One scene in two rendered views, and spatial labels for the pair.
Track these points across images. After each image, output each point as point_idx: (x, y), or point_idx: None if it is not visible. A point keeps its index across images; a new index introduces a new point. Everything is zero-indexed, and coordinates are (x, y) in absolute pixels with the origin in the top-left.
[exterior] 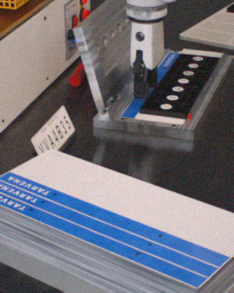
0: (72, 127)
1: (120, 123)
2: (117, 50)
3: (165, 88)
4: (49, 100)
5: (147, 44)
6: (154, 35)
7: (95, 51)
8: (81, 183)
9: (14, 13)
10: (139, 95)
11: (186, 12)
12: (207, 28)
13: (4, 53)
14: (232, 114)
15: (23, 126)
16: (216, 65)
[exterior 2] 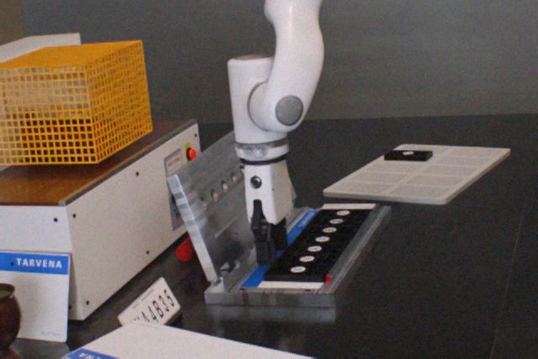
0: (176, 303)
1: (239, 294)
2: (232, 207)
3: (298, 249)
4: (150, 278)
5: (266, 192)
6: (275, 180)
7: (199, 204)
8: (172, 353)
9: (97, 169)
10: (264, 259)
11: (334, 166)
12: (358, 181)
13: (82, 215)
14: (387, 272)
15: (115, 309)
16: (366, 217)
